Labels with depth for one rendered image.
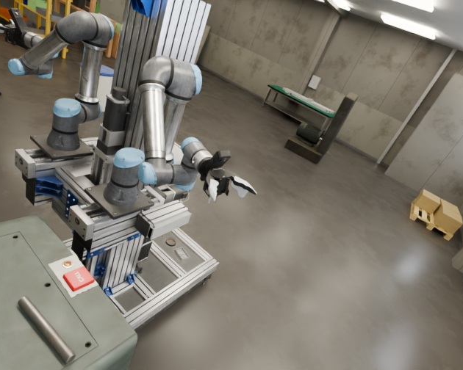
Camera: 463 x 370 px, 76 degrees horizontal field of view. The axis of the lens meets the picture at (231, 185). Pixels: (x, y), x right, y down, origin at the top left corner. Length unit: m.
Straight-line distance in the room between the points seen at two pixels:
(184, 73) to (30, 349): 0.95
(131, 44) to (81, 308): 1.08
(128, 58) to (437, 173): 8.26
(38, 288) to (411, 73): 9.57
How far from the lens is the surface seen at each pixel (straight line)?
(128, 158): 1.29
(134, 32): 1.49
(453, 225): 6.96
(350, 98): 6.49
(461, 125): 8.88
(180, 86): 1.21
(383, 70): 9.90
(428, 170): 9.00
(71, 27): 1.59
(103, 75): 5.18
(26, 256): 1.04
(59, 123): 1.69
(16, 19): 1.99
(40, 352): 0.86
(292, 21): 10.97
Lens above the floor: 2.01
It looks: 27 degrees down
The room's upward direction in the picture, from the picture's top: 23 degrees clockwise
